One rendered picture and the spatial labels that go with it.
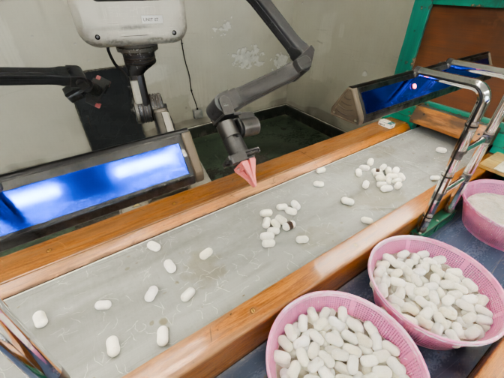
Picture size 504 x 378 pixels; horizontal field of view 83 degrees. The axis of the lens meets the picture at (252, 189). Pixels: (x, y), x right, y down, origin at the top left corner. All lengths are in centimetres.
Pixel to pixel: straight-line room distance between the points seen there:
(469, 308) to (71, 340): 78
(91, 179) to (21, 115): 226
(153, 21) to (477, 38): 110
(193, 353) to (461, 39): 132
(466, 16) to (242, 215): 106
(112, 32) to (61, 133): 173
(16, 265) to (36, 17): 191
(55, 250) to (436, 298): 86
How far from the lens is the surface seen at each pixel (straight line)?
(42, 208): 41
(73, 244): 83
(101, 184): 40
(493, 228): 101
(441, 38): 143
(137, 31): 105
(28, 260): 85
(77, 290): 76
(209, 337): 58
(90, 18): 105
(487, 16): 137
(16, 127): 268
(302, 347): 61
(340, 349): 62
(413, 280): 77
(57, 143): 272
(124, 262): 77
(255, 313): 60
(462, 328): 74
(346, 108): 65
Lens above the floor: 128
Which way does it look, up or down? 36 degrees down
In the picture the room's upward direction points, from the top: straight up
